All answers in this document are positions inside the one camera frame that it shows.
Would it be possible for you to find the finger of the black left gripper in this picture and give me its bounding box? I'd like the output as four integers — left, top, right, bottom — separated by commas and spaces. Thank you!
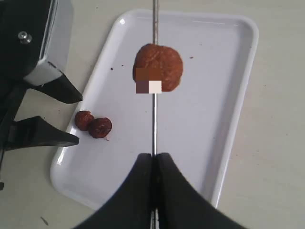
4, 116, 79, 150
23, 71, 82, 104

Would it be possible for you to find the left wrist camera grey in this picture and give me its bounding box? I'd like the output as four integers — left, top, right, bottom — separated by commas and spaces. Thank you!
24, 0, 73, 86

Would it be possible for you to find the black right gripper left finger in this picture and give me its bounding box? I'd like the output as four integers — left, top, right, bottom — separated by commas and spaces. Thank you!
75, 153, 153, 229

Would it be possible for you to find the thin metal skewer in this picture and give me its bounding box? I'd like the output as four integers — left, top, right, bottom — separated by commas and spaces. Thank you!
151, 0, 159, 229

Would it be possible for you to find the brown meatball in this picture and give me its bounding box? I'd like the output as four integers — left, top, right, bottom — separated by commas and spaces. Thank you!
132, 43, 183, 92
74, 111, 94, 131
88, 117, 112, 138

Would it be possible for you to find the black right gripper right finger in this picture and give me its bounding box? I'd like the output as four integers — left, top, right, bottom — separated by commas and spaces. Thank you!
156, 153, 244, 229

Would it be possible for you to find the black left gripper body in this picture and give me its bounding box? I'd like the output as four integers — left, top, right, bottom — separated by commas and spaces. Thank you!
0, 0, 59, 189

